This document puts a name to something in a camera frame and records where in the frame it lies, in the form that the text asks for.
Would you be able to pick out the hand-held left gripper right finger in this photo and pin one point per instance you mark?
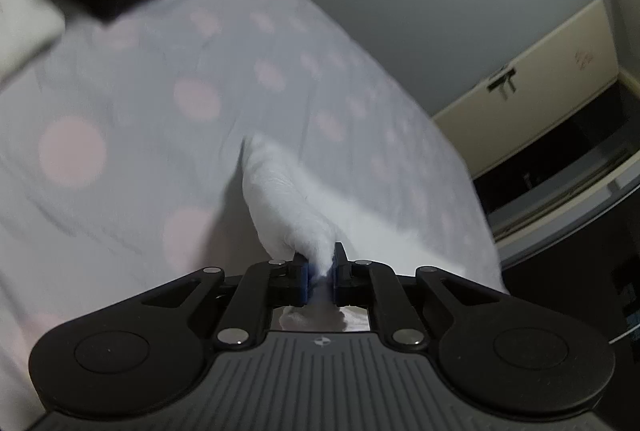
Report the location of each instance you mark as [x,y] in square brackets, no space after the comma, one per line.
[336,280]

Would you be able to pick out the pink-dotted grey bed sheet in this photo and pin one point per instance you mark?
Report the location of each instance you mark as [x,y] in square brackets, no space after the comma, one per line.
[150,121]

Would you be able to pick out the dark open drawer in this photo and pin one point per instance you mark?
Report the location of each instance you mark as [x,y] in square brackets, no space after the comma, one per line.
[560,171]

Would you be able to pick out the folded white cloth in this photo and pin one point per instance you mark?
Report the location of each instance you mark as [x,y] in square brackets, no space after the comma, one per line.
[22,26]

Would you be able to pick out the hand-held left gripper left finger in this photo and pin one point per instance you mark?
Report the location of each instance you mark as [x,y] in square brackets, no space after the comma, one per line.
[303,282]

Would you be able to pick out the white crinkled garment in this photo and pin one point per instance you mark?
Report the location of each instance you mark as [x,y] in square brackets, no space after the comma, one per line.
[285,201]

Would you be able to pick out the cream cabinet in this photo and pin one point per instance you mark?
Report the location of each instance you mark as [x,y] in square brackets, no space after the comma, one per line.
[545,81]

